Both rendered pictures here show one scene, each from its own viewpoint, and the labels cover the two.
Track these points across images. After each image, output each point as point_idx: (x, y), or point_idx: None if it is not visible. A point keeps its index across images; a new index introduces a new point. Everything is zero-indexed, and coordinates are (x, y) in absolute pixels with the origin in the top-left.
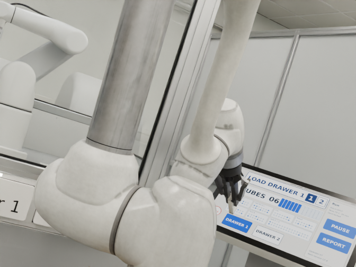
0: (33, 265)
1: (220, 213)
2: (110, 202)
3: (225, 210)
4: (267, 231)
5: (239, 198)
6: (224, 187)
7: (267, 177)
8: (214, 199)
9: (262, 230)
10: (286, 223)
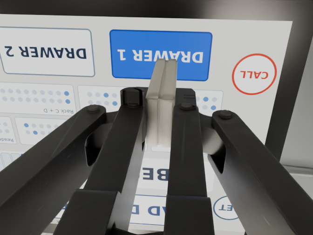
0: None
1: (230, 70)
2: None
3: (218, 90)
4: (53, 65)
5: (78, 120)
6: (195, 164)
7: (151, 225)
8: (272, 115)
9: (69, 61)
10: (23, 114)
